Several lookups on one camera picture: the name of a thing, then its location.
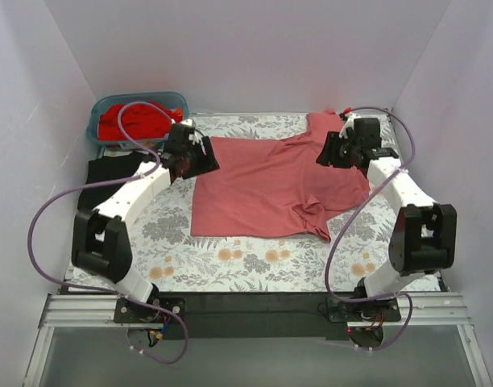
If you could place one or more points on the red t shirt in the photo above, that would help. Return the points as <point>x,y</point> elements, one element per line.
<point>140,122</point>

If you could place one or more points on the pink t shirt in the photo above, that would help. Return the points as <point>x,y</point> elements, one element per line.
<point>271,188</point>

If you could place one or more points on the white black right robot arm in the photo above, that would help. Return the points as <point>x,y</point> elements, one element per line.
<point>424,236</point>

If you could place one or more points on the floral patterned table mat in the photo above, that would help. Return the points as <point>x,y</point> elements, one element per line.
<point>167,254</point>

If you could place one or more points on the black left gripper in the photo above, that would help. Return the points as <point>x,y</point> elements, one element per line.
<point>204,162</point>

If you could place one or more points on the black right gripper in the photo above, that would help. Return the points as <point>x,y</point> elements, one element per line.
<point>329,149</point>

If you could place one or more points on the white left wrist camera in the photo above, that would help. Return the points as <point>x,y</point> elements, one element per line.
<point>193,136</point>

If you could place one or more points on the teal plastic laundry basket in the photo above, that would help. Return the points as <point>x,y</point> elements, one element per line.
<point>167,99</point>

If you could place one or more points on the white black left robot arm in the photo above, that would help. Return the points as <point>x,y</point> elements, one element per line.
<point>101,245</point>

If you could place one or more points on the aluminium frame rail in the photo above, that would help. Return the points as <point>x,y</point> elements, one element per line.
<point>72,310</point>

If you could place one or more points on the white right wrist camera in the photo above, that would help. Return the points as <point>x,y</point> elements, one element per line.
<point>348,117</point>

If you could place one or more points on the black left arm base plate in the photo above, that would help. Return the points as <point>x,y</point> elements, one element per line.
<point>130,312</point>

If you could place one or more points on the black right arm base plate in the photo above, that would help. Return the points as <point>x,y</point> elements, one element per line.
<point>366,312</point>

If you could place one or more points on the folded black t shirt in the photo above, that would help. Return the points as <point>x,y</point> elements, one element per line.
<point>107,168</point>

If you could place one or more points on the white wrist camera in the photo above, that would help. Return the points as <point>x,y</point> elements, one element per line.
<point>348,117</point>
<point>193,136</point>

